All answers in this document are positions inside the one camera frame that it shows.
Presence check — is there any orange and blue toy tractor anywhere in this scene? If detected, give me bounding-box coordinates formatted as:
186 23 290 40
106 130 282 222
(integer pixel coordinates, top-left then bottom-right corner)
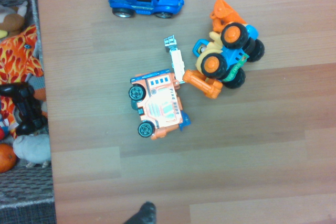
182 0 266 100

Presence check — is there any black game controller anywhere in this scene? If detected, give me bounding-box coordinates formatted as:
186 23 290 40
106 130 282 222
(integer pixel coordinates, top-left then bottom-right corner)
0 82 48 136

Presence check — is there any orange flame pattern plush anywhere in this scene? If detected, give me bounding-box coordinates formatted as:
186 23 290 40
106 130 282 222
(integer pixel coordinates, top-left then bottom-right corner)
0 24 48 140

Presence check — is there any orange ball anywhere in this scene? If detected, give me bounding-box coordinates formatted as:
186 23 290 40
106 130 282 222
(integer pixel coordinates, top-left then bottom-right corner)
0 143 18 174

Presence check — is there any grey plush toy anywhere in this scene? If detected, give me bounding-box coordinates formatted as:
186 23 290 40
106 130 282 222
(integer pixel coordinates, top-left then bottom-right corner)
13 133 52 168

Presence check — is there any grey woven basket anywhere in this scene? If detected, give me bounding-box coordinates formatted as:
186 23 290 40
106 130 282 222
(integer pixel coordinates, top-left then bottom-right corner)
0 0 57 224

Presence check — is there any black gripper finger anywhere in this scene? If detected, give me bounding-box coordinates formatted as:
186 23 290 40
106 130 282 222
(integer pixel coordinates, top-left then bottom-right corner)
123 201 158 224

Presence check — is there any brown plush dog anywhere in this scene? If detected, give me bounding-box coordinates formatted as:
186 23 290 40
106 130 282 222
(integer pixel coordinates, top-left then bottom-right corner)
0 1 29 38

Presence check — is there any Captain America plush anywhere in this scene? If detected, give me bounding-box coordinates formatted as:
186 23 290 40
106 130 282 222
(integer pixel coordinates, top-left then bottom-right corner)
0 113 13 141

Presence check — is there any orange toy fire truck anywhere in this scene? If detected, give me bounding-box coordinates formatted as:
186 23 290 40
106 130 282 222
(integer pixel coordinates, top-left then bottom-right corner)
128 35 192 141

